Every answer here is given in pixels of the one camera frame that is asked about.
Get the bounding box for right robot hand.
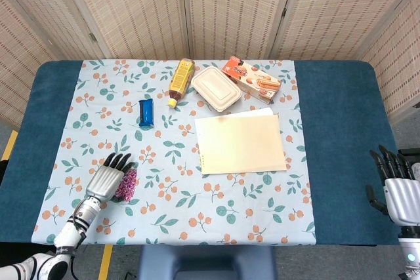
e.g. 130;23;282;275
366;144;420;227

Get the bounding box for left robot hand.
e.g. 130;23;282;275
85;152;137;203

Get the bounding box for pink patterned packet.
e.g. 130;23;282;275
114;167;138;201

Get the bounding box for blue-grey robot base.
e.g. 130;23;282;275
137;245;277;280

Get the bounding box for black equipment box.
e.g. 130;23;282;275
398;148;420;176

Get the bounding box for yellow floor tape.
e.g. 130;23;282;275
1;130;19;161
98;245;114;280

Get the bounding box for floral tablecloth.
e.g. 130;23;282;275
31;59;316;246

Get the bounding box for blue snack pack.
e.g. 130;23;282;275
137;98;155;129

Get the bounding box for teal table cover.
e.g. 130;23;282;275
0;60;406;247

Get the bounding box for tea bottle with yellow label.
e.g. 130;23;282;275
167;58;196;109

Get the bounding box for woven folding screen panel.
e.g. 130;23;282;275
268;0;420;61
54;0;193;61
0;0;62;130
180;0;299;61
359;0;420;125
0;0;114;61

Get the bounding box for beige lidded lunch box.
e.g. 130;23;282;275
190;66;243;113

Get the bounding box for white paper sheets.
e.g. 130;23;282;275
229;108;275;119

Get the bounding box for orange biscuit box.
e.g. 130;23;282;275
221;56;282;104

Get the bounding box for black cable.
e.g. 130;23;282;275
68;253;80;280

